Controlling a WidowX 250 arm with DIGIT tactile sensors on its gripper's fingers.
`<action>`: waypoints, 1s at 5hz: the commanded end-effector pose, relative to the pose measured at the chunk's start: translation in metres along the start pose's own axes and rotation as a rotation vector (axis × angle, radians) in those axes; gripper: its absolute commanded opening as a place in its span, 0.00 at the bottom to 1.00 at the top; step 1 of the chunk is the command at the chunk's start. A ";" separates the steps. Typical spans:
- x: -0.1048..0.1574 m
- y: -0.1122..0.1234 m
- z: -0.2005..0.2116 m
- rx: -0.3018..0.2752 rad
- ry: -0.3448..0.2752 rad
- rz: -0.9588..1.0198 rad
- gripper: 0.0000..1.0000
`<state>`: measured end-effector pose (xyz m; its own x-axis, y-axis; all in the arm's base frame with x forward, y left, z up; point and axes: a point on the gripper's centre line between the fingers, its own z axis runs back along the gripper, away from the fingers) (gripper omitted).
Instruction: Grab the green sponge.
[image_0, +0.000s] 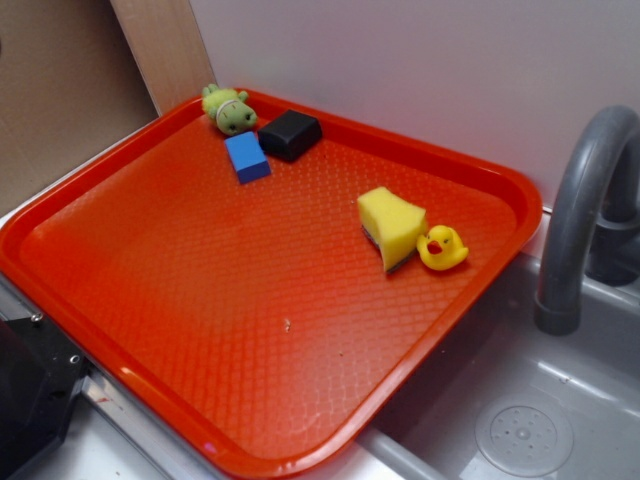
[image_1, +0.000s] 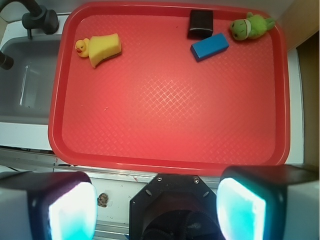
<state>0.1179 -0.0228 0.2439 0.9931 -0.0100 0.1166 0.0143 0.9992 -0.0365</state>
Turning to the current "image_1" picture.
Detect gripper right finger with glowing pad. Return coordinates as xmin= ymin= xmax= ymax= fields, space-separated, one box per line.
xmin=216 ymin=164 xmax=320 ymax=240

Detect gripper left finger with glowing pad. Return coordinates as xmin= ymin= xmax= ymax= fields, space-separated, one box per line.
xmin=0 ymin=171 xmax=98 ymax=240

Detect yellow and green sponge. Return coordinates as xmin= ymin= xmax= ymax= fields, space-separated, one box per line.
xmin=88 ymin=33 xmax=122 ymax=68

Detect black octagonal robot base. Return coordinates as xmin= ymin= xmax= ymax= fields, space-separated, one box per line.
xmin=128 ymin=173 xmax=224 ymax=240

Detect grey toy sink basin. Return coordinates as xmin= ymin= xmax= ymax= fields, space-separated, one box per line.
xmin=0 ymin=16 xmax=66 ymax=150

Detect red plastic tray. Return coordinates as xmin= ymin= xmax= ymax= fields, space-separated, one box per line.
xmin=48 ymin=1 xmax=290 ymax=176

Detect blue rectangular block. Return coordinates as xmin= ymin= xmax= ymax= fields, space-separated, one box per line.
xmin=190 ymin=33 xmax=230 ymax=62

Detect yellow rubber duck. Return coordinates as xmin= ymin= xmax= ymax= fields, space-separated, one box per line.
xmin=74 ymin=38 xmax=90 ymax=58

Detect green plush frog toy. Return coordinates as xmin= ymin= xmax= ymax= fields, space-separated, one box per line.
xmin=229 ymin=12 xmax=276 ymax=41

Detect grey sink faucet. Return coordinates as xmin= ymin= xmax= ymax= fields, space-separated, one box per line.
xmin=0 ymin=0 xmax=60 ymax=70

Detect black box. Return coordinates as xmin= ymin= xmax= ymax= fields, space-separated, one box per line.
xmin=187 ymin=9 xmax=214 ymax=39

